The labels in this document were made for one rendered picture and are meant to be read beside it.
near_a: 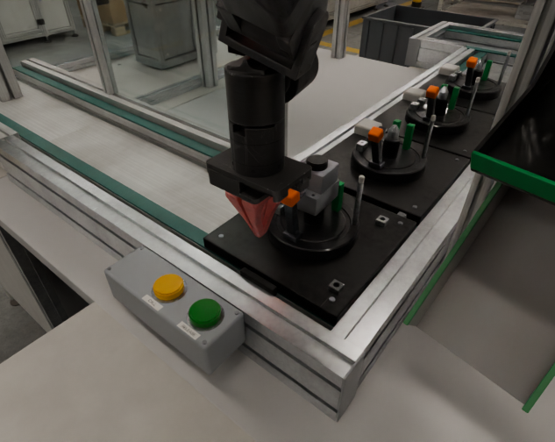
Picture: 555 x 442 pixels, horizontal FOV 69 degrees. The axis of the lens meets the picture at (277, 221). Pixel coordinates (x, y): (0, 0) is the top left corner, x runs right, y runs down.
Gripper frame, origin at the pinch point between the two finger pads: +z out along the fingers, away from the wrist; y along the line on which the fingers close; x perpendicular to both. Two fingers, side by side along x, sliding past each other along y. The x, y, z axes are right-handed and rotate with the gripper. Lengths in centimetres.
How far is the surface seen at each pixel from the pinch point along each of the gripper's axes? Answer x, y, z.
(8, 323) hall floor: 14, 128, 104
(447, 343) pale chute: -3.5, -23.5, 6.6
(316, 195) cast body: -10.6, -1.2, 0.1
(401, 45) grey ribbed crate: -198, 67, 29
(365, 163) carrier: -32.6, 2.4, 6.3
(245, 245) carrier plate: -3.7, 6.5, 8.6
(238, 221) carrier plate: -7.3, 11.0, 8.4
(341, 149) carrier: -37.8, 10.4, 8.1
